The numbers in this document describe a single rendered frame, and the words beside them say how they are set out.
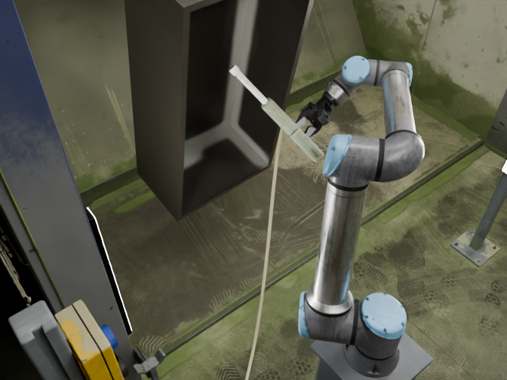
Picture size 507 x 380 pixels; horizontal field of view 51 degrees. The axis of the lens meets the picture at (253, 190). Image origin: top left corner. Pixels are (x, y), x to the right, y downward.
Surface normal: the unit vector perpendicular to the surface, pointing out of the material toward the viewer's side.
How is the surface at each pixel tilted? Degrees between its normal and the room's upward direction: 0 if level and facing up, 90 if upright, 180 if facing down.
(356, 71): 48
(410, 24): 90
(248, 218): 0
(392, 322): 5
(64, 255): 90
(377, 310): 5
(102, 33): 57
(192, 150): 12
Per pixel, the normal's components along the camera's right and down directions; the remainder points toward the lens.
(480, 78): -0.79, 0.44
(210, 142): 0.13, -0.58
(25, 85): 0.62, 0.56
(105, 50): 0.51, 0.09
